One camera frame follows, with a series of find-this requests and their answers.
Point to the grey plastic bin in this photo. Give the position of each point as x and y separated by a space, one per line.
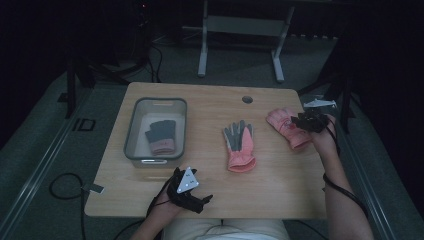
160 110

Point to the pink glove with red print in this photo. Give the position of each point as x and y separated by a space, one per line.
286 131

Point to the black stand with legs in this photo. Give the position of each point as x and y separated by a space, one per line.
343 83

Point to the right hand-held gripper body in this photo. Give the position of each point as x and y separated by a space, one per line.
315 120

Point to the small grey tag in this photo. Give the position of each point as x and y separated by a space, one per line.
94 188

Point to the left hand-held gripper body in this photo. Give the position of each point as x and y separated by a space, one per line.
186 186

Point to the black tripod stand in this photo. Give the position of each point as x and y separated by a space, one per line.
86 71

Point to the person's right hand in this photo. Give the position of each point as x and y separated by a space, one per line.
326 141

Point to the person's left hand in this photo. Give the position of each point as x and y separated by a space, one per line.
165 208

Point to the pink glove with grey palm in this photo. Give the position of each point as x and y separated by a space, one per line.
240 150

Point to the white metal desk frame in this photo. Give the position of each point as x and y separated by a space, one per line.
243 26

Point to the person's lap in light trousers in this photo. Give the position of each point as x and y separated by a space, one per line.
226 231

